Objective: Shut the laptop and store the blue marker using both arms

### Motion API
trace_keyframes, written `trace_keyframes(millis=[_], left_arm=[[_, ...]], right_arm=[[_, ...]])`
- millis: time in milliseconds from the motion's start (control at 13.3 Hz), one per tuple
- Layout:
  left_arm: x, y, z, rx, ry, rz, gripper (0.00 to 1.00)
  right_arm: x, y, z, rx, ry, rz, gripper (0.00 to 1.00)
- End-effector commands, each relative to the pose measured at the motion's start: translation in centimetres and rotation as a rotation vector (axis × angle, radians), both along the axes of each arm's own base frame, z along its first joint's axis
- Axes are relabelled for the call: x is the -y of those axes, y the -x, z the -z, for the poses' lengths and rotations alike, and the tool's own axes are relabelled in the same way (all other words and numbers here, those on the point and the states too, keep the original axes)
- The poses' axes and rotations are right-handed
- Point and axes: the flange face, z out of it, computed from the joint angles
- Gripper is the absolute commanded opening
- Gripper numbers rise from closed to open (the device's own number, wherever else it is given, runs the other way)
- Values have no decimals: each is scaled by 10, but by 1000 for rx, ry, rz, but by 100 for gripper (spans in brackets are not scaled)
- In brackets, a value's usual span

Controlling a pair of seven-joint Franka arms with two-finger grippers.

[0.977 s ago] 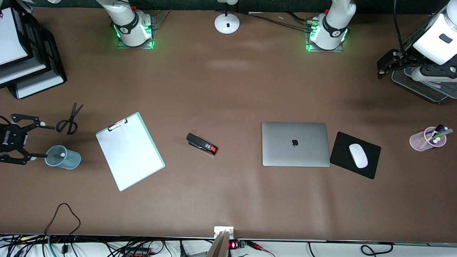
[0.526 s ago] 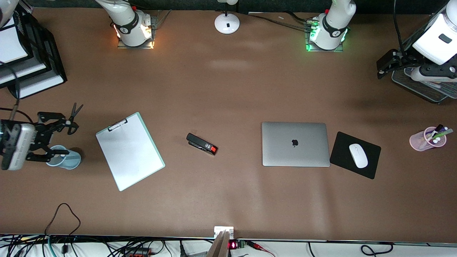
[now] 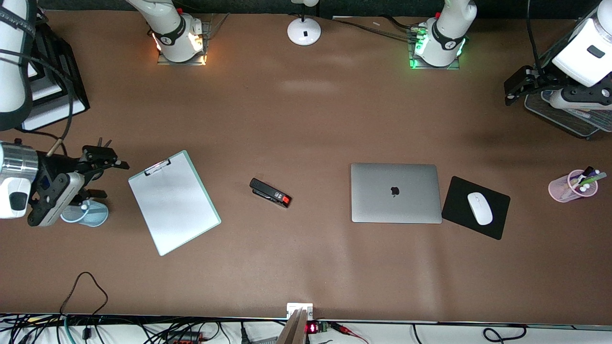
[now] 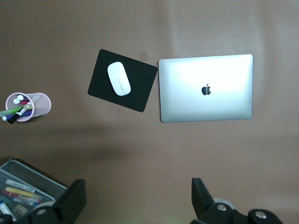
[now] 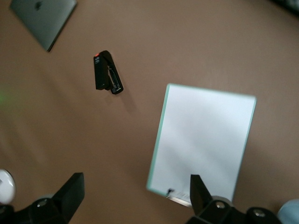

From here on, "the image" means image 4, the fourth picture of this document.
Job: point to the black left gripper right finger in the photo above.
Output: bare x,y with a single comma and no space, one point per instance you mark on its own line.
202,200

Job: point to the blue label marker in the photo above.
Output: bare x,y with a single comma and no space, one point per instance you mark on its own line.
26,200

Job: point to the pink mesh pen cup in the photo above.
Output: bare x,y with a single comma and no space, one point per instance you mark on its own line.
42,105

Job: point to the white computer mouse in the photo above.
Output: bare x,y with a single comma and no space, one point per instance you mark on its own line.
119,79

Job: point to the yellow marker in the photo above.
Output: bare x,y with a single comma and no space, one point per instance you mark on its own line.
18,191

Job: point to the white label marker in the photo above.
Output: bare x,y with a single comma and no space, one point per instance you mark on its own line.
19,185

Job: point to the black mouse pad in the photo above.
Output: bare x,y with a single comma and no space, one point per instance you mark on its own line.
140,93

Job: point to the white marker blue cap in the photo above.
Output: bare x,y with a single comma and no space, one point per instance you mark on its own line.
4,207

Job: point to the green marker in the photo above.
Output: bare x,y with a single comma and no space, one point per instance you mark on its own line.
14,110

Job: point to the purple marker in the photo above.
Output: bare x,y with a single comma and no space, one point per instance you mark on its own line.
28,113

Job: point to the white capped marker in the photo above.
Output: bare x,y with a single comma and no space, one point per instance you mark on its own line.
20,96

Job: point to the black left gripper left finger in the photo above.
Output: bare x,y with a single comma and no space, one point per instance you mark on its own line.
72,200

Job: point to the silver laptop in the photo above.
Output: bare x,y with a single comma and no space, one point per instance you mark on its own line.
205,100

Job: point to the metal mesh desk organizer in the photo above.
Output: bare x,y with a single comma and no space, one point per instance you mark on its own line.
51,186

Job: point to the grey eraser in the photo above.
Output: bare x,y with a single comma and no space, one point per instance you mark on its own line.
20,209

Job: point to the black marker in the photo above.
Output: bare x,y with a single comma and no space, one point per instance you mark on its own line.
15,116

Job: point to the red marker white cap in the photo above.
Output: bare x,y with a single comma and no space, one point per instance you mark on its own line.
22,102

